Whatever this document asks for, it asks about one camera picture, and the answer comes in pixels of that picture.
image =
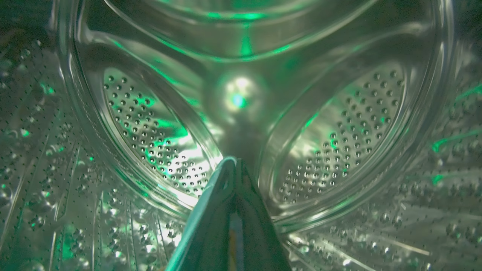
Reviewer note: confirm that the stainless steel washing machine drum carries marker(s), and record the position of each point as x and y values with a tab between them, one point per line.
339	113

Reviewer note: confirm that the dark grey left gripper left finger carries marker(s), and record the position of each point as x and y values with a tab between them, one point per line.
207	233

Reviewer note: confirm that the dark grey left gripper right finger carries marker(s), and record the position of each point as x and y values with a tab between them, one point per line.
256	237

